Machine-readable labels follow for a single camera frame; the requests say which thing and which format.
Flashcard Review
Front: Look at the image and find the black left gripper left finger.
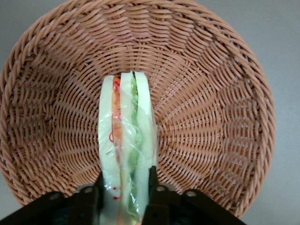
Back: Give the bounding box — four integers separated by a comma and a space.
9, 172, 105, 225

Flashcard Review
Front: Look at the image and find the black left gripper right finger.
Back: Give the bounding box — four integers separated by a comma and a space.
142, 165, 249, 225

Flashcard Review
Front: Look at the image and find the triangle sandwich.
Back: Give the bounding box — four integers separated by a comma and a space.
97, 69, 158, 225

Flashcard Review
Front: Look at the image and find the round brown wicker basket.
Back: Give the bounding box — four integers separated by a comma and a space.
0, 0, 277, 218

